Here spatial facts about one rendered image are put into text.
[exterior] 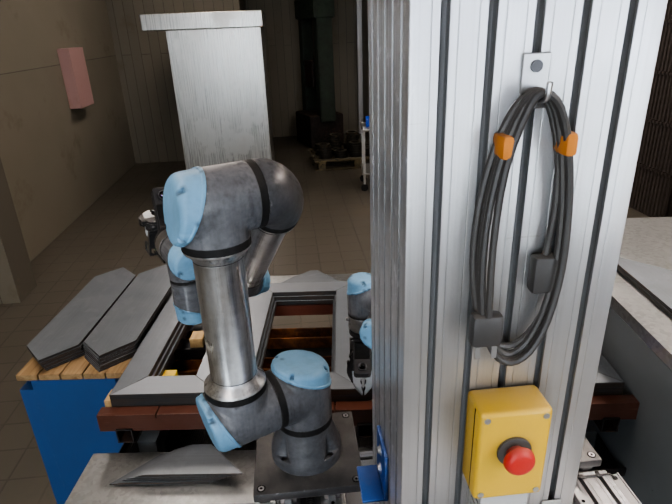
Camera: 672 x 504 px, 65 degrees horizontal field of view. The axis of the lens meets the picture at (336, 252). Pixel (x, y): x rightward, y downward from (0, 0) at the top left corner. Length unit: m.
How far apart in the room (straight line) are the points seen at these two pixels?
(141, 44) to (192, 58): 2.46
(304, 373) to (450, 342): 0.46
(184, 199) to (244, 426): 0.44
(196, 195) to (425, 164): 0.39
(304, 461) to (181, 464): 0.64
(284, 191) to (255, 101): 5.49
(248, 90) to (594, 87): 5.84
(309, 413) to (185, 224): 0.47
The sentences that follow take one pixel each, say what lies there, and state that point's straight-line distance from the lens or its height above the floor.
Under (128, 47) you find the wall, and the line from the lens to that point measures 8.79.
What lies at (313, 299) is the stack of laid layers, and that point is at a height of 0.83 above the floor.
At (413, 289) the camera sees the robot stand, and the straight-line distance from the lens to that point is 0.60.
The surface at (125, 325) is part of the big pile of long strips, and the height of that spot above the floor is 0.85.
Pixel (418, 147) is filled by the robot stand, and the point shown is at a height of 1.77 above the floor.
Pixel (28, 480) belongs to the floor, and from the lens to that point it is 3.02.
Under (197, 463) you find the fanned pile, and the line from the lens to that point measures 1.71.
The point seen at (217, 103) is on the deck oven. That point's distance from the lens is 6.38.
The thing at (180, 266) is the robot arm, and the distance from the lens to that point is 1.13.
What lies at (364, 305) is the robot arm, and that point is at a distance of 1.37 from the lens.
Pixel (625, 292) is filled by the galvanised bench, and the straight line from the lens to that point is 1.97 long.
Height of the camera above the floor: 1.88
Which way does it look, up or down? 23 degrees down
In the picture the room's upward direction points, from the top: 2 degrees counter-clockwise
